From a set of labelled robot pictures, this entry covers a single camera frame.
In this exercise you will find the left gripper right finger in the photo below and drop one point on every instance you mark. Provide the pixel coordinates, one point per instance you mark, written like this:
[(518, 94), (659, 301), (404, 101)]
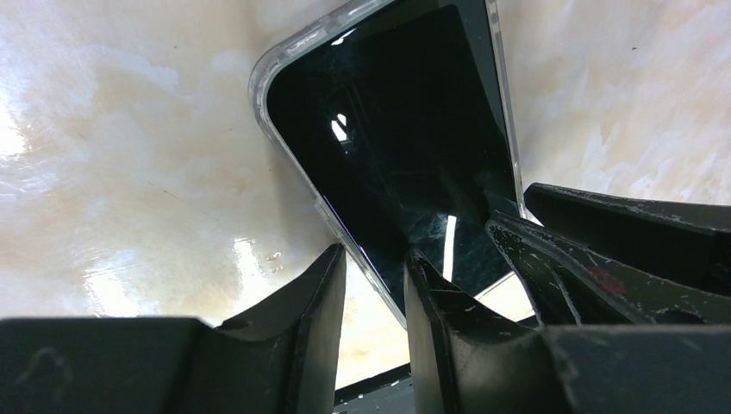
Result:
[(466, 358)]

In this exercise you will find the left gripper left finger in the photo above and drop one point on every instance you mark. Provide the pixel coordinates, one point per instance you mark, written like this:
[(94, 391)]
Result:
[(278, 356)]

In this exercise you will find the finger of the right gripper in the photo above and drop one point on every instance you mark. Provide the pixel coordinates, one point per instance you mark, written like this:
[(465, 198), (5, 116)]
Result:
[(590, 258)]

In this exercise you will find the black phone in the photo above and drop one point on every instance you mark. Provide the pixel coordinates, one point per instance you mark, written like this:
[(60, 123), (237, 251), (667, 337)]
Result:
[(394, 143)]

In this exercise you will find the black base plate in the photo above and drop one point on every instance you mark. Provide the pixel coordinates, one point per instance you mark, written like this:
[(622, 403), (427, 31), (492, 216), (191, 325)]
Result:
[(390, 392)]

